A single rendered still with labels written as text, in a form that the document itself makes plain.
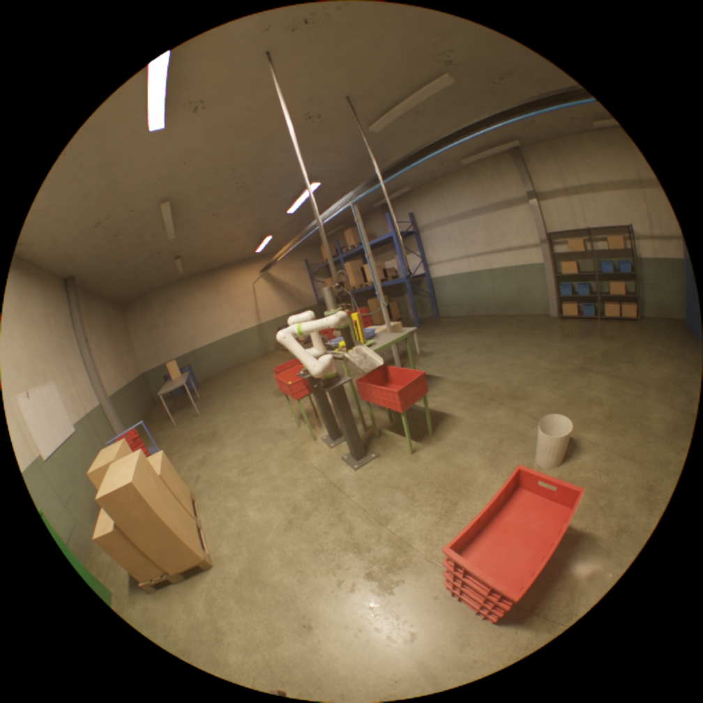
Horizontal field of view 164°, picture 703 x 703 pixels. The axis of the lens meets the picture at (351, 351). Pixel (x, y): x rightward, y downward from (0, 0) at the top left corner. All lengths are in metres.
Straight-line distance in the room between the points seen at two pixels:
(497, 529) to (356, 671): 1.12
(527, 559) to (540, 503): 0.33
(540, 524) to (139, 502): 2.33
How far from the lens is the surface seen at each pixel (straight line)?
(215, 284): 10.77
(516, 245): 6.81
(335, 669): 1.78
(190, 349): 10.58
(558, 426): 2.37
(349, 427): 2.38
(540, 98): 3.58
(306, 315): 2.46
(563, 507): 1.46
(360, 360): 2.59
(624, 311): 6.43
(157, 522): 2.10
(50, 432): 4.57
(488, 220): 7.04
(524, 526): 1.37
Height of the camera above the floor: 1.69
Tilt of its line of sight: 15 degrees down
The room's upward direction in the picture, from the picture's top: 16 degrees counter-clockwise
